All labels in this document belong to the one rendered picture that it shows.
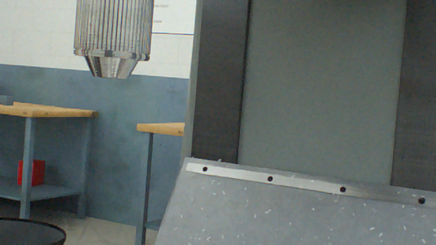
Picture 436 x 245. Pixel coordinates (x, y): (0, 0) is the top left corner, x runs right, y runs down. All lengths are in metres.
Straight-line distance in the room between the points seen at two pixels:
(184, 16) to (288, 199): 4.62
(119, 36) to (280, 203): 0.40
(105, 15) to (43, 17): 5.78
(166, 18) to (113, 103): 0.82
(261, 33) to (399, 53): 0.16
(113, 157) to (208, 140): 4.86
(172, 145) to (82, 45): 4.93
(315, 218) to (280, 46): 0.19
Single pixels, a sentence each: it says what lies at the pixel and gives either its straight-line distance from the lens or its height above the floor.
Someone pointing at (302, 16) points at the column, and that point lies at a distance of 0.78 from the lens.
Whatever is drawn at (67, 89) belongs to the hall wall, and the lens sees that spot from 5.95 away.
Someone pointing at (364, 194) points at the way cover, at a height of 1.09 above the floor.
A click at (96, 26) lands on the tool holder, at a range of 0.41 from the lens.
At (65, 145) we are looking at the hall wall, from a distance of 5.97.
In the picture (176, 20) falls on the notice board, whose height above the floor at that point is 1.64.
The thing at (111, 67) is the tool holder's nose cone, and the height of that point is 1.20.
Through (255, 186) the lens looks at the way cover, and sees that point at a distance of 0.78.
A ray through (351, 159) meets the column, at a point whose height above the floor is 1.12.
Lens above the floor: 1.19
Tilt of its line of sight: 3 degrees down
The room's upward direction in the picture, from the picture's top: 5 degrees clockwise
